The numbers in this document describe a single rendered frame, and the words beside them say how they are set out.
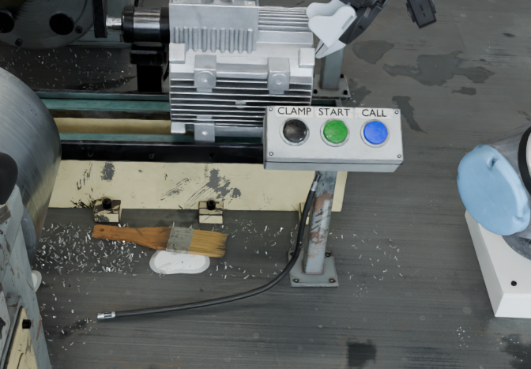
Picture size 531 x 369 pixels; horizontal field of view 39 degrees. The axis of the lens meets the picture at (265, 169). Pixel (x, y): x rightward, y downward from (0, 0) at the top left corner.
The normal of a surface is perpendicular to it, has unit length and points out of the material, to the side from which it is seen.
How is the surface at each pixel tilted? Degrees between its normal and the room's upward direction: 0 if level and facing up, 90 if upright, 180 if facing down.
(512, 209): 95
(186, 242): 0
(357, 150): 34
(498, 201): 95
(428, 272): 0
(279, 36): 88
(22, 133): 58
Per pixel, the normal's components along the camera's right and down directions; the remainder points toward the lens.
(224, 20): 0.04, 0.63
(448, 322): 0.06, -0.78
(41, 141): 0.95, -0.26
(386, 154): 0.07, -0.29
